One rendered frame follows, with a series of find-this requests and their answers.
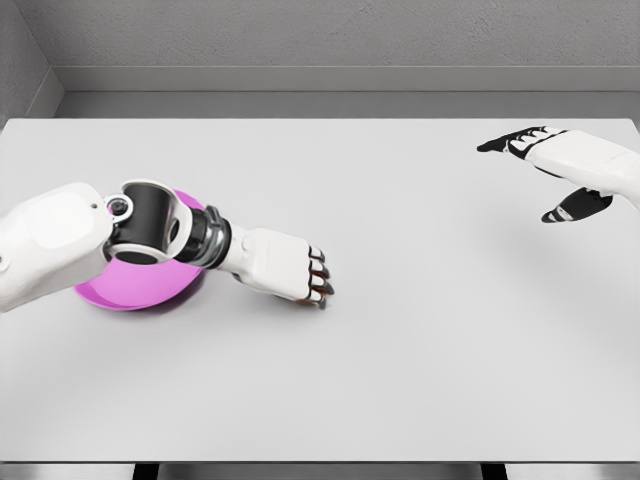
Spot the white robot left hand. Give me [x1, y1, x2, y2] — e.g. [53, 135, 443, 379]
[240, 227, 336, 312]

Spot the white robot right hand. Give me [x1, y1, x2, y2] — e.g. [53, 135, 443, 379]
[476, 125, 627, 225]

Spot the pink round plate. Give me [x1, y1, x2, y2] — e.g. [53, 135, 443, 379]
[73, 188, 208, 312]

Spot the wide white table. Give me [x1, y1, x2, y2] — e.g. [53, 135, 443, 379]
[0, 117, 640, 480]

